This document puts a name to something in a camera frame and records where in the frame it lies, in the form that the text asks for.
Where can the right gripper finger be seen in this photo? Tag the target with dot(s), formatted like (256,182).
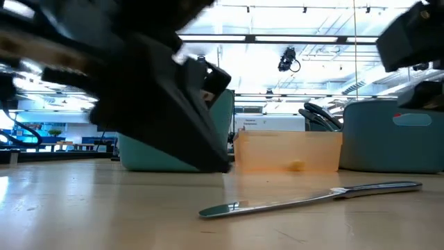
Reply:
(423,95)

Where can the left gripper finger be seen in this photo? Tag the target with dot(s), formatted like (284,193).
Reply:
(166,114)
(218,81)

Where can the black plastic ladle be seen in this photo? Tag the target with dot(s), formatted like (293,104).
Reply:
(326,112)

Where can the silver table knife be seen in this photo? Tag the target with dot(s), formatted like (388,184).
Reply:
(374,189)

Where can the light teal plastic bin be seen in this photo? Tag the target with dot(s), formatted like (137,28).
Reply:
(138,159)

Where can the dark teal plastic bin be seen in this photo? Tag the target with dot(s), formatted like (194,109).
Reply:
(374,152)

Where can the LED light bar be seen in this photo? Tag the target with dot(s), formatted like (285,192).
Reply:
(295,38)

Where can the orange translucent plastic bin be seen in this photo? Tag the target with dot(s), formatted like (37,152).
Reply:
(277,149)

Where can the green potted plant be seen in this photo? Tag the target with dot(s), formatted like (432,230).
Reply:
(55,133)

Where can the black ceiling-mounted camera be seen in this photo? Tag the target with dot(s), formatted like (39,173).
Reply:
(287,59)
(201,59)

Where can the white wall sign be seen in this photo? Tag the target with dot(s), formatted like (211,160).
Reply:
(270,123)

